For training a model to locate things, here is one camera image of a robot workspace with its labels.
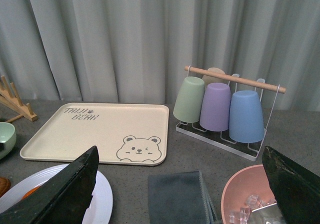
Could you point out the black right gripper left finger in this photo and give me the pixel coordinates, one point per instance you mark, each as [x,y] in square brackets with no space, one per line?
[64,198]

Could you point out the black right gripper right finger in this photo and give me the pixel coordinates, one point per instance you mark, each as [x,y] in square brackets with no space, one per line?
[296,189]

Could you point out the orange mandarin fruit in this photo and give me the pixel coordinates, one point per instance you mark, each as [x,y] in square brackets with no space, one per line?
[30,192]

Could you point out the white round plate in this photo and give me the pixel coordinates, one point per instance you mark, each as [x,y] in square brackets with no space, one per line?
[100,208]

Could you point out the metal scoop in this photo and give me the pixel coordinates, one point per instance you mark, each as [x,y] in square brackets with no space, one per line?
[267,214]

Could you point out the clear ice cube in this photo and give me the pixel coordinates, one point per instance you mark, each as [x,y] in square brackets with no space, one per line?
[234,217]
[244,214]
[253,201]

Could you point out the pink bowl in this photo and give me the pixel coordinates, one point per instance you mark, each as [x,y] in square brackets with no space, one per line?
[250,180]

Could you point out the white cup holder rack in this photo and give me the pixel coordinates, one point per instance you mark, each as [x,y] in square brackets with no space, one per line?
[222,139]

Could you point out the wooden cutting board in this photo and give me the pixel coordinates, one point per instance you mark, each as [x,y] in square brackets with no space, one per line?
[5,185]

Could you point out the blue cup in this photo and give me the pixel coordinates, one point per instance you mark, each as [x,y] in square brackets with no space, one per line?
[246,117]

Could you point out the light green bowl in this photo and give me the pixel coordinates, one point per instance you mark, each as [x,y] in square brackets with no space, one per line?
[8,138]

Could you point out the cream bear tray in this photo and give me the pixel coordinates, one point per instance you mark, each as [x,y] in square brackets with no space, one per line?
[132,134]

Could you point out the purple cup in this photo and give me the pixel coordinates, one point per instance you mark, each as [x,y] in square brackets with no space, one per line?
[215,107]

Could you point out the grey folded cloth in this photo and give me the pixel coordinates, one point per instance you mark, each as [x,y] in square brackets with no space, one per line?
[180,198]

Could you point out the wooden dish rack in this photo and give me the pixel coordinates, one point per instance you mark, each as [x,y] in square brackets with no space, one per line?
[11,99]

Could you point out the light green cup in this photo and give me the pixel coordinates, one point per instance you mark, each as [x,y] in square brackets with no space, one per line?
[189,100]

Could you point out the beige cup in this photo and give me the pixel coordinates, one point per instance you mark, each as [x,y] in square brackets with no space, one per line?
[209,79]

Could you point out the grey curtain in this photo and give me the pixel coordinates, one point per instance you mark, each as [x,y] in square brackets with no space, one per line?
[134,51]

